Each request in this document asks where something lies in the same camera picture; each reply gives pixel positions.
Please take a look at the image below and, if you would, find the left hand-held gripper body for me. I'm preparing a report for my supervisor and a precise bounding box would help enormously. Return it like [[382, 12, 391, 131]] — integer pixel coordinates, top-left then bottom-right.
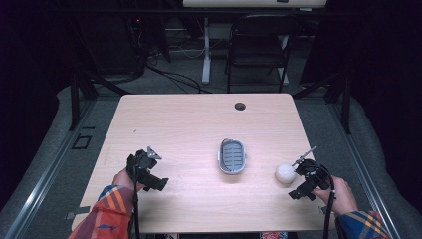
[[125, 148, 170, 193]]

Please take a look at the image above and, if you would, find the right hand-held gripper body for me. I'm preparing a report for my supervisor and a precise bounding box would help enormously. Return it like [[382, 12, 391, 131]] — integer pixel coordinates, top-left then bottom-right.
[[288, 158, 333, 202]]

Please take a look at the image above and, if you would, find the white ball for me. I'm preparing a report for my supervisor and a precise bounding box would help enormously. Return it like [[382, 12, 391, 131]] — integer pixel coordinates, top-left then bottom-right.
[[275, 163, 298, 185]]

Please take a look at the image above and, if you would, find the person's left hand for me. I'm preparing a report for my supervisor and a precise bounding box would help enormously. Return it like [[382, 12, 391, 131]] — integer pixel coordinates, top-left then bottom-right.
[[111, 167, 147, 194]]

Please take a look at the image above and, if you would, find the person's right hand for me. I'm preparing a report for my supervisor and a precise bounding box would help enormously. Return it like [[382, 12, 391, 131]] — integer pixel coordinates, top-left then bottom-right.
[[312, 175, 360, 217]]

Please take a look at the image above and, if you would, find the black metal stand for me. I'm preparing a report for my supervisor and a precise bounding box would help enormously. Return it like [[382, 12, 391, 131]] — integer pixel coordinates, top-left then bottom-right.
[[68, 71, 130, 132], [292, 71, 352, 135]]

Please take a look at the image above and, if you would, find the red patterned cloth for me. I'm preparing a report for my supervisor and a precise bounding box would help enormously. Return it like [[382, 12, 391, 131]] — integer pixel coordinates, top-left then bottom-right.
[[260, 231, 289, 239]]

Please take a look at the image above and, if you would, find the grey oval slotted basket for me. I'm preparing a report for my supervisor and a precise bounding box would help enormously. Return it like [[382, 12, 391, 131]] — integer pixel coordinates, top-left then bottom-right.
[[217, 137, 249, 176]]

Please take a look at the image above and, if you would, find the black folding chair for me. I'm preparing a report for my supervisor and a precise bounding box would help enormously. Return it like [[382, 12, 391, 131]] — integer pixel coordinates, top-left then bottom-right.
[[224, 13, 303, 95]]

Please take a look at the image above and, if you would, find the white desk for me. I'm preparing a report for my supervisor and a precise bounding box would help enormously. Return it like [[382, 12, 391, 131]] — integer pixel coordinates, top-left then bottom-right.
[[181, 0, 328, 86]]

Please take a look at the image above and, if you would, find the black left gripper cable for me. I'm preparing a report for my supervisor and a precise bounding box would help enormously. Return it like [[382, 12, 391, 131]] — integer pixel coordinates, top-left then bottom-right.
[[131, 161, 141, 239]]

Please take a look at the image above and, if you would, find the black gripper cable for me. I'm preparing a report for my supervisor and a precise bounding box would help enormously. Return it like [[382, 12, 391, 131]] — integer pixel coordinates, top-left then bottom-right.
[[131, 161, 141, 239], [318, 164, 336, 239]]

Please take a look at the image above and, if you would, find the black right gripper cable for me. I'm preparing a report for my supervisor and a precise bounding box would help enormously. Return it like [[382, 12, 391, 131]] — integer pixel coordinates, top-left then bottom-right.
[[318, 164, 336, 239]]

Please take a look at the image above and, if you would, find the grey metal floor rail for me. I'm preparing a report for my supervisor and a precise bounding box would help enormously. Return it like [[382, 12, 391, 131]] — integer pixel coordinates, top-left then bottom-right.
[[2, 99, 98, 239], [326, 99, 404, 239]]

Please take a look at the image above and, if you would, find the bundle of floor cables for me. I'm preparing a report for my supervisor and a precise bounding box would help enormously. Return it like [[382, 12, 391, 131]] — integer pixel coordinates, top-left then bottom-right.
[[125, 16, 213, 95]]

